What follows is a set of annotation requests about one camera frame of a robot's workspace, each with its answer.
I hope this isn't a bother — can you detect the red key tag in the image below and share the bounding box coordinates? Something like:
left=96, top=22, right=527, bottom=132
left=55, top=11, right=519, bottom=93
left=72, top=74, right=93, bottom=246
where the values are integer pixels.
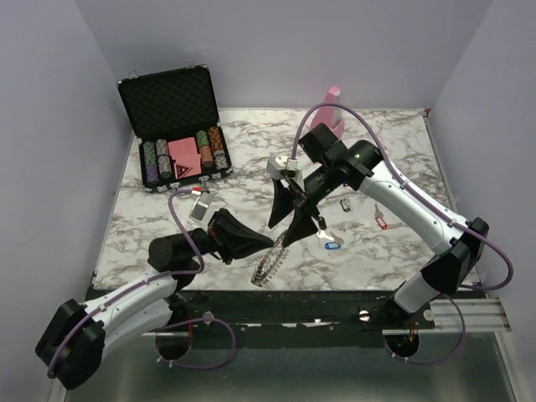
left=374, top=204, right=388, bottom=230

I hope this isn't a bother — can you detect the black poker chip case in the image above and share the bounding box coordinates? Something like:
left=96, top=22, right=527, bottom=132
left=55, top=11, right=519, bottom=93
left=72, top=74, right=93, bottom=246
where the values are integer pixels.
left=116, top=65, right=233, bottom=193

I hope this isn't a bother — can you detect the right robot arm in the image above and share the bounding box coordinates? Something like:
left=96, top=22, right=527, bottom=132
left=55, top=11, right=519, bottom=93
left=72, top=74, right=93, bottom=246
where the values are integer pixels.
left=266, top=124, right=489, bottom=328

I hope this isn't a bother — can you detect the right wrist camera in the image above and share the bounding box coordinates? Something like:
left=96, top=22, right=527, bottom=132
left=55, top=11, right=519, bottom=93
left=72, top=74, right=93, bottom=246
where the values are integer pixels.
left=266, top=155, right=303, bottom=185

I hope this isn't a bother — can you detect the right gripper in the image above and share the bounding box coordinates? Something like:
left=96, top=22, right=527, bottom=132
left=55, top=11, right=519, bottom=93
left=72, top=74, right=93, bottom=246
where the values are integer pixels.
left=267, top=162, right=337, bottom=249

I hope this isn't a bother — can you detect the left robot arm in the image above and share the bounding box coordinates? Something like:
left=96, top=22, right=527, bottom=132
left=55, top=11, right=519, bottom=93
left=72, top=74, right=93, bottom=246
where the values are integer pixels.
left=35, top=209, right=274, bottom=389

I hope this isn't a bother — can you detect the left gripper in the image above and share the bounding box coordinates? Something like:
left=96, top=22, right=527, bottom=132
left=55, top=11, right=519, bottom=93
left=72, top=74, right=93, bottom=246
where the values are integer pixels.
left=183, top=208, right=274, bottom=265

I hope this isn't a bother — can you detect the silver key by blue tag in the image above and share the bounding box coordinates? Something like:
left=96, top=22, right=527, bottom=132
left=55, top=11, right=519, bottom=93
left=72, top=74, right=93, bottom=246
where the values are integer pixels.
left=330, top=232, right=344, bottom=245

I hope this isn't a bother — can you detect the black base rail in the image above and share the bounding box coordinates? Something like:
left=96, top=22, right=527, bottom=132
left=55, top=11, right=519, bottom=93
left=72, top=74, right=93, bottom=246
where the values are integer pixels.
left=83, top=286, right=457, bottom=351

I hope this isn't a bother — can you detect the blue key tag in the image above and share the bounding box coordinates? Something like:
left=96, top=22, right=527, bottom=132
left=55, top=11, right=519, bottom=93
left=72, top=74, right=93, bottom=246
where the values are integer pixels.
left=324, top=241, right=341, bottom=250

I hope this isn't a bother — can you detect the steel disc with keyrings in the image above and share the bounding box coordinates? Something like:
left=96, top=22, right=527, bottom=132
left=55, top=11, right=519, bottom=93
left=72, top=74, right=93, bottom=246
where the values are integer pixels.
left=250, top=231, right=288, bottom=287

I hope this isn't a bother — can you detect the pink metronome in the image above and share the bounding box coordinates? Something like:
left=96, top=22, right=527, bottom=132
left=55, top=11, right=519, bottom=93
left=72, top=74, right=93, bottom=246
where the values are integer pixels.
left=310, top=86, right=345, bottom=139

